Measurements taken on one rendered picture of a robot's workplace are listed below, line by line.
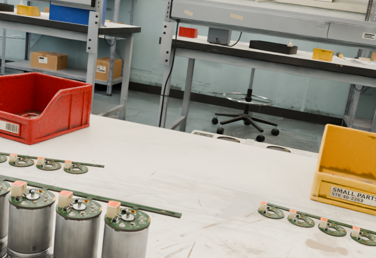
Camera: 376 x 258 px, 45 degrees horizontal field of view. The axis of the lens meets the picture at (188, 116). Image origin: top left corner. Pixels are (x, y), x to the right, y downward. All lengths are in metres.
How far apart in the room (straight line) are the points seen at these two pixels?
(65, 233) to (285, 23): 2.25
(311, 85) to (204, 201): 4.20
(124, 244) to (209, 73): 4.45
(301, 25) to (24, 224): 2.25
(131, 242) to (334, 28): 2.26
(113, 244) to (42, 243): 0.05
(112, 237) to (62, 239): 0.03
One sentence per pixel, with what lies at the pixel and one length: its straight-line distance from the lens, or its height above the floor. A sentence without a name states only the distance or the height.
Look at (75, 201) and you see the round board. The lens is 0.27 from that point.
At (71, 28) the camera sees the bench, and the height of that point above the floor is 0.72.
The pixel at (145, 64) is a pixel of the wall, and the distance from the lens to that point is 4.85.
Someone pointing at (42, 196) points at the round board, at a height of 0.81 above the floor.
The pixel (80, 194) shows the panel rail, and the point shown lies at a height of 0.81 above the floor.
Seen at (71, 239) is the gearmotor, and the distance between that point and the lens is 0.26.
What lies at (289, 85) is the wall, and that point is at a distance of 4.61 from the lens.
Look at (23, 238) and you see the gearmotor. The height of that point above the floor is 0.79.
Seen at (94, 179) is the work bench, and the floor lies 0.75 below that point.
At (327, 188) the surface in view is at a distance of 0.50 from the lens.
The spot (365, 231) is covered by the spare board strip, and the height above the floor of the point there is 0.75.
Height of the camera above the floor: 0.93
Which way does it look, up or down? 13 degrees down
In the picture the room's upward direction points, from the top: 8 degrees clockwise
